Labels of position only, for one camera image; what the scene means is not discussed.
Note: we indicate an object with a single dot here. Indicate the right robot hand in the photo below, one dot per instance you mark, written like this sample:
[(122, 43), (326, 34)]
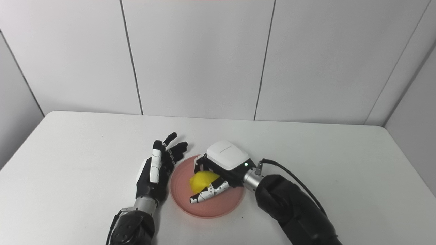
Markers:
[(226, 163)]

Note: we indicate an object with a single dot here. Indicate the yellow lemon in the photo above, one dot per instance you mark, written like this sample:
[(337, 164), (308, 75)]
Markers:
[(202, 181)]

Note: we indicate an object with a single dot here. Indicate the pink plate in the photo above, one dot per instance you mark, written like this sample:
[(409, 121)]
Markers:
[(218, 200)]

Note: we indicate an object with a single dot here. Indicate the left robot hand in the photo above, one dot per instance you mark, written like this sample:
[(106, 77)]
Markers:
[(156, 173)]

